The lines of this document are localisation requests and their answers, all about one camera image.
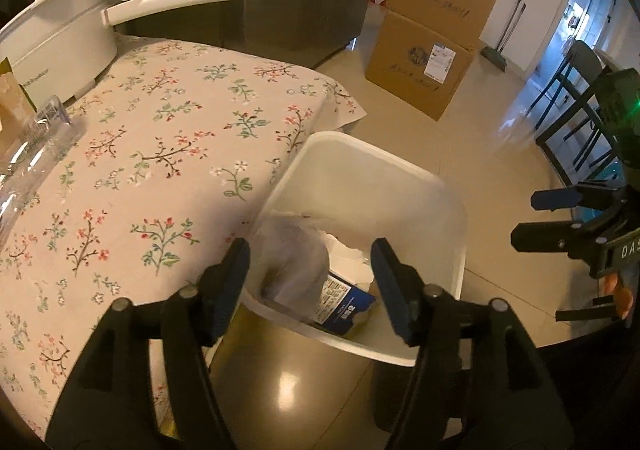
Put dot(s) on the clear plastic bottle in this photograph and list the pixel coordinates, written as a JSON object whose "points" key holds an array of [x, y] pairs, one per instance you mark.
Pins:
{"points": [[30, 155]]}

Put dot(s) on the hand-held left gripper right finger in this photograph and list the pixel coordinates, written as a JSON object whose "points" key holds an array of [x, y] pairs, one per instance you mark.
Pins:
{"points": [[395, 290]]}

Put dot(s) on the white pot lid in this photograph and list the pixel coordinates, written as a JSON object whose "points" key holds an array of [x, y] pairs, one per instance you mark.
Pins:
{"points": [[55, 5]]}

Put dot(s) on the black chair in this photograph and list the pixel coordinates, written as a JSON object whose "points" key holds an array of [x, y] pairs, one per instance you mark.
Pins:
{"points": [[582, 60]]}

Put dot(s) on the clear plastic bag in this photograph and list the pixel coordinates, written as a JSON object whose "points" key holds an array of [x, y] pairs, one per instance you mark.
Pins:
{"points": [[295, 260]]}

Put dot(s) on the broom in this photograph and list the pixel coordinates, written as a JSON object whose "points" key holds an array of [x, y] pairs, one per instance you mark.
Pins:
{"points": [[495, 57]]}

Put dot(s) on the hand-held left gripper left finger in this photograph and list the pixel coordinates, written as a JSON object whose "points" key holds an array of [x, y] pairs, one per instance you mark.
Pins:
{"points": [[230, 285]]}

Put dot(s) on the torn blue milk carton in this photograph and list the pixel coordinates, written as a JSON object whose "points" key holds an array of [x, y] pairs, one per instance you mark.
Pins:
{"points": [[345, 302]]}

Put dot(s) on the white electric pot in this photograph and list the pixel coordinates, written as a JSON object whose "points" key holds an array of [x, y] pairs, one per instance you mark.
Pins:
{"points": [[65, 55]]}

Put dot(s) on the white plastic bin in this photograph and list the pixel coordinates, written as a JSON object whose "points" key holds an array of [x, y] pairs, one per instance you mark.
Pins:
{"points": [[380, 180]]}

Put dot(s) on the orange torn cardboard carton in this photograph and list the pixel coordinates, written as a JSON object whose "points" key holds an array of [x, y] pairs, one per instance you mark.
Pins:
{"points": [[12, 100]]}

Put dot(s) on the person's right hand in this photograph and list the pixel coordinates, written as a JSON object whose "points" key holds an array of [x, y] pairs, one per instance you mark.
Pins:
{"points": [[622, 297]]}

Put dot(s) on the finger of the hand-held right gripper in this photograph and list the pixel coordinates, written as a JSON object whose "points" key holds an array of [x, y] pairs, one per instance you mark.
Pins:
{"points": [[550, 200], [540, 236]]}

